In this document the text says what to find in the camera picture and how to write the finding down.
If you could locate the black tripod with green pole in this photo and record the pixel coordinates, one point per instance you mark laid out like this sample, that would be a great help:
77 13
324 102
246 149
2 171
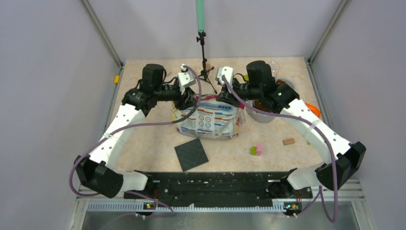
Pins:
200 17

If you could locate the yellow block on frame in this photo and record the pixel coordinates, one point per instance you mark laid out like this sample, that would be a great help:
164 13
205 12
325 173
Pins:
116 79

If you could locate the small wooden block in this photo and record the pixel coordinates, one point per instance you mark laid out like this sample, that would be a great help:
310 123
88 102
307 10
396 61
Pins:
289 141

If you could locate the brown pet food kibble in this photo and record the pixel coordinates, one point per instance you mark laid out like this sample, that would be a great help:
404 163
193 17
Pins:
261 104

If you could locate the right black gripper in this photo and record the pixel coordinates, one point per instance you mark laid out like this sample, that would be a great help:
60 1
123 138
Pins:
227 95

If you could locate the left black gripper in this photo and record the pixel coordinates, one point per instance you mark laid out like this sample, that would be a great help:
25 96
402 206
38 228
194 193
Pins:
188 100

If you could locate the black square mat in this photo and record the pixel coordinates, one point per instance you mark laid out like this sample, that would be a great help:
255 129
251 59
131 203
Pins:
191 154

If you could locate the clear water bottle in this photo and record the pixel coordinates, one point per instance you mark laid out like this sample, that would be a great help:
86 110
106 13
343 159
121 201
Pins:
276 68

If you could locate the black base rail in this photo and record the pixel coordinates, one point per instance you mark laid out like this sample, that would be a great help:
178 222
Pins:
222 189

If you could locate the grey double pet bowl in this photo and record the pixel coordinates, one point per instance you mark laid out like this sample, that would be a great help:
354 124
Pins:
264 119

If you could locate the green and pink brick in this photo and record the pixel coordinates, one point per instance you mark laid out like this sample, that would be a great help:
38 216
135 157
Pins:
256 150

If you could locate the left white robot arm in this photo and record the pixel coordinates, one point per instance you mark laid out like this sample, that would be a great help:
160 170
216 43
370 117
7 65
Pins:
94 172

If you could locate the colourful pet food bag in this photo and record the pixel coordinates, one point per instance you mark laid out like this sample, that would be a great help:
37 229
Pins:
213 119

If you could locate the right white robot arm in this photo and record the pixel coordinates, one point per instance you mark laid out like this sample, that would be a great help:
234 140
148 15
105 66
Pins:
341 158

